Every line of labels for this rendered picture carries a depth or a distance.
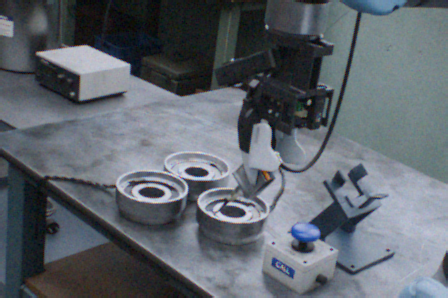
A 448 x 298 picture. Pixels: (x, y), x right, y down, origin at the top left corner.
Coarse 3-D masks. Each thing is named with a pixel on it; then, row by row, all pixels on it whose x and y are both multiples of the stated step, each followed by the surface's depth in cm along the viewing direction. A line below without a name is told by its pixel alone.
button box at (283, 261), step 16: (272, 240) 104; (288, 240) 104; (320, 240) 106; (272, 256) 103; (288, 256) 101; (304, 256) 101; (320, 256) 102; (336, 256) 104; (272, 272) 103; (288, 272) 101; (304, 272) 99; (320, 272) 103; (288, 288) 102; (304, 288) 101
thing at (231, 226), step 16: (208, 192) 115; (224, 192) 117; (224, 208) 114; (240, 208) 115; (256, 208) 115; (208, 224) 109; (224, 224) 108; (240, 224) 108; (256, 224) 109; (224, 240) 109; (240, 240) 110
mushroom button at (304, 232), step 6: (294, 228) 102; (300, 228) 102; (306, 228) 102; (312, 228) 102; (294, 234) 101; (300, 234) 101; (306, 234) 101; (312, 234) 101; (318, 234) 102; (300, 240) 101; (306, 240) 101; (312, 240) 101
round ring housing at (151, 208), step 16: (128, 176) 116; (144, 176) 118; (160, 176) 119; (176, 176) 118; (144, 192) 116; (160, 192) 116; (128, 208) 110; (144, 208) 110; (160, 208) 110; (176, 208) 112
